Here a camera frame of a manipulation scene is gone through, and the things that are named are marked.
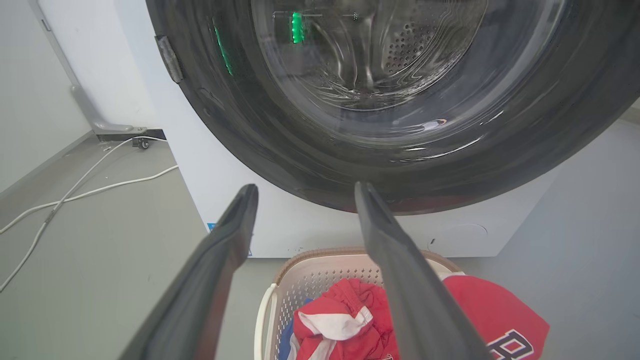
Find grey door handle latch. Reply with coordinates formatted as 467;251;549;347
155;35;184;84

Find dark round washing machine door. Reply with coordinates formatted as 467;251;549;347
145;0;640;216

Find beige perforated laundry basket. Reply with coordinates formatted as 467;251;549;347
253;247;463;360

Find white washing machine body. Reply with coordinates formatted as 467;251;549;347
113;0;561;259

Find white stand with wheeled foot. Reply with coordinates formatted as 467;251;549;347
27;0;167;150

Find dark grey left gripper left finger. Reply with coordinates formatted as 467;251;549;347
118;183;260;360

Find blue garment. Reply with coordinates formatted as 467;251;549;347
277;299;313;360

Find red and white jacket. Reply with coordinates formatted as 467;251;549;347
292;278;401;360

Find red shirt with letter print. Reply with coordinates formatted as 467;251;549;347
440;273;551;360

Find white cable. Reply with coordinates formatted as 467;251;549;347
0;136;168;293
0;165;179;235

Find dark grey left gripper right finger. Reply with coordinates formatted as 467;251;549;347
354;181;495;360

